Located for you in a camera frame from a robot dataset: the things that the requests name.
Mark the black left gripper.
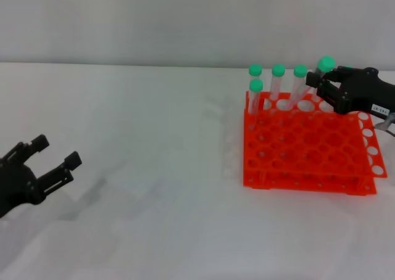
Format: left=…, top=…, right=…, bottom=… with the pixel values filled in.
left=0, top=134, right=83, bottom=219

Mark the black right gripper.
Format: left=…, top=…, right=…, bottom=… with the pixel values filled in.
left=306, top=66, right=395, bottom=118

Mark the orange plastic test tube rack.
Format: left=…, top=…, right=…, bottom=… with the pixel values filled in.
left=242, top=90, right=389, bottom=197

